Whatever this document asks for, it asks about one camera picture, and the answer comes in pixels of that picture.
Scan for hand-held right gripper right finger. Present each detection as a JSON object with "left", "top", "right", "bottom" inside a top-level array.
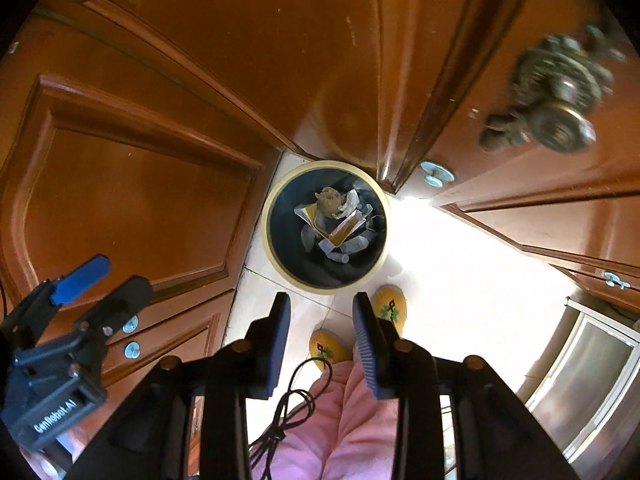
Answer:
[{"left": 352, "top": 292, "right": 581, "bottom": 480}]

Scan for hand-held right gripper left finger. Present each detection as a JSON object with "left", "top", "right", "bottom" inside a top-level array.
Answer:
[{"left": 65, "top": 292, "right": 292, "bottom": 480}]

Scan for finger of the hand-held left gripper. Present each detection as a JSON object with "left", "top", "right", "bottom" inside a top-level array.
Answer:
[
  {"left": 75, "top": 275, "right": 153, "bottom": 376},
  {"left": 0, "top": 255, "right": 111, "bottom": 351}
]

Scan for round cream trash bin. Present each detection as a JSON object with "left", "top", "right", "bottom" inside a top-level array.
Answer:
[{"left": 260, "top": 160, "right": 391, "bottom": 296}]

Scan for clear plastic bottle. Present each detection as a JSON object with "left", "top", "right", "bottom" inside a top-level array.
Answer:
[{"left": 327, "top": 237, "right": 373, "bottom": 263}]

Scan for yellow cardboard box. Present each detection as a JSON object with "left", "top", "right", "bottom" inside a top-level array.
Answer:
[{"left": 320, "top": 212, "right": 368, "bottom": 248}]

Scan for brown scrubber ball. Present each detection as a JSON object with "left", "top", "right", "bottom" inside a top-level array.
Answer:
[{"left": 314, "top": 187, "right": 346, "bottom": 218}]

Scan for yellow embroidered slipper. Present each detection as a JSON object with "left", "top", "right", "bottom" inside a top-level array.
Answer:
[
  {"left": 308, "top": 329, "right": 353, "bottom": 368},
  {"left": 371, "top": 284, "right": 412, "bottom": 333}
]

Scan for wooden cabinet drawer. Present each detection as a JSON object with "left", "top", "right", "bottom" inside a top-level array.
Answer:
[{"left": 65, "top": 287, "right": 238, "bottom": 461}]

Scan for pink pants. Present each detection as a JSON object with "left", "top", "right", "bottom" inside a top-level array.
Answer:
[{"left": 272, "top": 355, "right": 406, "bottom": 480}]

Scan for wooden cabinet door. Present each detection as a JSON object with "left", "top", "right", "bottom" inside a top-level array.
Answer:
[
  {"left": 0, "top": 72, "right": 281, "bottom": 311},
  {"left": 435, "top": 195, "right": 640, "bottom": 321},
  {"left": 40, "top": 0, "right": 416, "bottom": 196},
  {"left": 390, "top": 0, "right": 640, "bottom": 211}
]

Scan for stainless steel appliance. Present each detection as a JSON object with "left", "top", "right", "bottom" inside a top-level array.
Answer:
[{"left": 517, "top": 295, "right": 640, "bottom": 471}]

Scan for black cable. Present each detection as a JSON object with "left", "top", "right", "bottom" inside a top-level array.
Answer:
[{"left": 247, "top": 357, "right": 333, "bottom": 468}]

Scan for brass cabinet handle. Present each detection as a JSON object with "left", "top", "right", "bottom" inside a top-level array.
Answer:
[{"left": 477, "top": 35, "right": 626, "bottom": 153}]

